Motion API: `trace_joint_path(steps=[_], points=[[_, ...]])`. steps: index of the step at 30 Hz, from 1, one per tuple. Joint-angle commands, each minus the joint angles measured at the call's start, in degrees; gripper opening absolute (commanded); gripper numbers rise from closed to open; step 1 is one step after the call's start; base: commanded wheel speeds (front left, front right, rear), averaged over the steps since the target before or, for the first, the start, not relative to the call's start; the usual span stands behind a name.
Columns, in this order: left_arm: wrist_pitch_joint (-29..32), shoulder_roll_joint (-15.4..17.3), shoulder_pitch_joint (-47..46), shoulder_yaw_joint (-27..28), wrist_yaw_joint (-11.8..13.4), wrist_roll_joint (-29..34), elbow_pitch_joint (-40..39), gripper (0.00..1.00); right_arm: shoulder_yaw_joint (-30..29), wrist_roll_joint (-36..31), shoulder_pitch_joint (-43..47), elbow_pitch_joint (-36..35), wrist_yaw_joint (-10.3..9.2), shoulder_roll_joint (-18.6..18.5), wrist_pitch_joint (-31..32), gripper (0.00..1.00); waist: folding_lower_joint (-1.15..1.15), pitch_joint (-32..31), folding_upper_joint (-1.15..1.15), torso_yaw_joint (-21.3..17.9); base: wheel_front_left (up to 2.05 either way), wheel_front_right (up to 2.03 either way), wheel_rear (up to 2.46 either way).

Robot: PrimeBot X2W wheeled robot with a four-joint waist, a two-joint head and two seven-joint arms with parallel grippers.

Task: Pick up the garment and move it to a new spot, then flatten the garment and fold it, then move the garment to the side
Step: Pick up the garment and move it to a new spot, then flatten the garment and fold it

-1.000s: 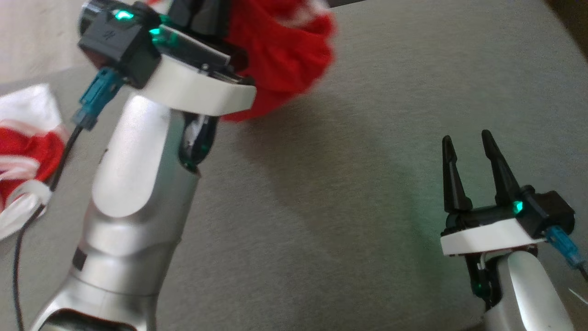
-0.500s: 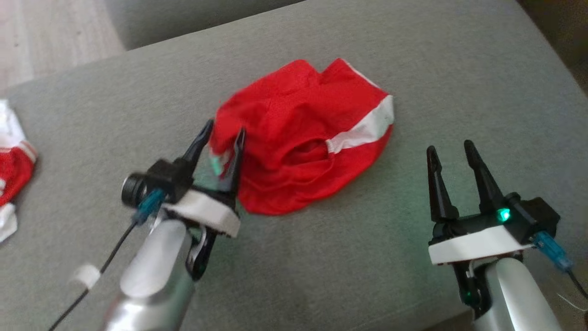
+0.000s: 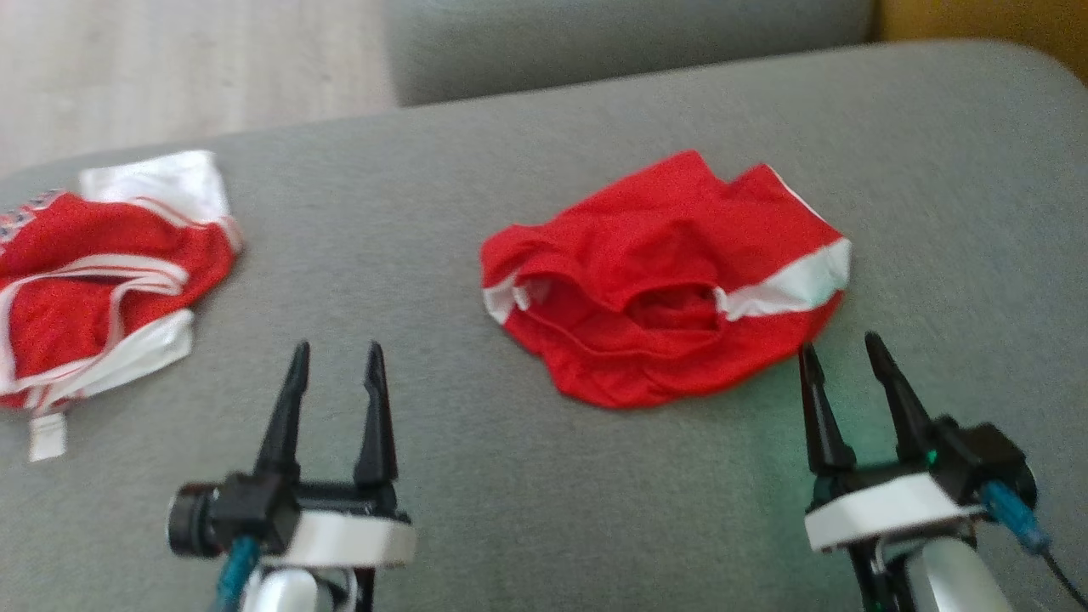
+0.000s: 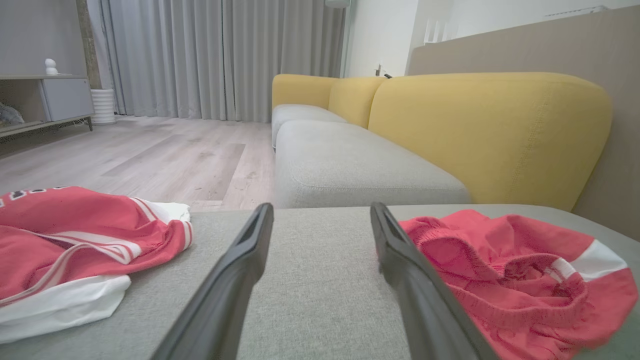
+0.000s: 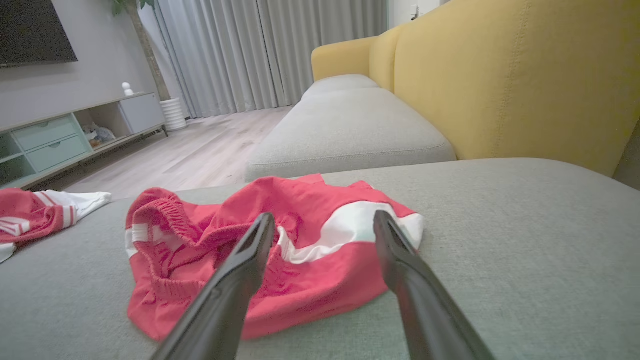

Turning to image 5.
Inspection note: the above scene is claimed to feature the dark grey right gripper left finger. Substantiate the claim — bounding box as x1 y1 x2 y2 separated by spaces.
150 213 276 360

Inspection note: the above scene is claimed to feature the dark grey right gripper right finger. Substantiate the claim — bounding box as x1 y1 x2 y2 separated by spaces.
373 210 496 360

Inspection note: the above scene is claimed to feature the red shirt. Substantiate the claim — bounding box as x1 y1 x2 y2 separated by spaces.
125 174 425 342

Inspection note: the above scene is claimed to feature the large grey sofa chaise cushion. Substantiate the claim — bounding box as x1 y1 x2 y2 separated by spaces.
0 158 640 360

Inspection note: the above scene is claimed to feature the white ribbed plant pot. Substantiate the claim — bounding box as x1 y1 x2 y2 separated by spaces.
160 98 188 132

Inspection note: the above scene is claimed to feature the grey sofa seat cushion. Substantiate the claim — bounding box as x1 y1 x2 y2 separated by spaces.
245 87 457 182
301 74 381 101

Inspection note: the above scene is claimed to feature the clutter in cabinet shelf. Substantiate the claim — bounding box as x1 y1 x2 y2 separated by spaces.
82 122 117 148

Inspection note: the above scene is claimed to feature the red jersey with striped trim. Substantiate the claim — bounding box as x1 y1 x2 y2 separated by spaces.
0 188 112 264

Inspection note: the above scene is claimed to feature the grey and green TV cabinet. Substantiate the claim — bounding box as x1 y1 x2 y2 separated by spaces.
0 91 168 191

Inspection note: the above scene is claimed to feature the yellow sofa backrest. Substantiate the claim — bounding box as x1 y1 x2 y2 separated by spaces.
311 0 640 178

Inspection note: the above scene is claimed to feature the grey pleated curtain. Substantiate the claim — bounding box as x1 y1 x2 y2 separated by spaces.
137 0 389 119

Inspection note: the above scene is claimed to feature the indoor tree with brown trunk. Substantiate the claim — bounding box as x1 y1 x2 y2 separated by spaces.
111 0 172 101

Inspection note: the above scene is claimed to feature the black flat screen television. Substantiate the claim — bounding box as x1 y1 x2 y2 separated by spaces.
0 0 79 68

